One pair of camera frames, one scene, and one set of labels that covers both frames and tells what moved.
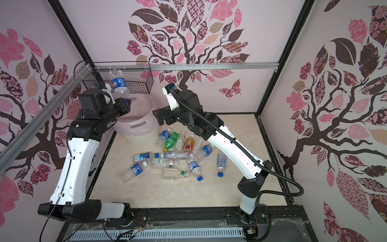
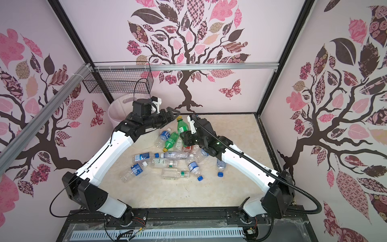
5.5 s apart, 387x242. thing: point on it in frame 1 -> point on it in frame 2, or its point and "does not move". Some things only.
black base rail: [289, 223] does not move
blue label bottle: [160, 142] does not move
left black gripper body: [113, 111] -> [156, 120]
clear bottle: [221, 163] does not move
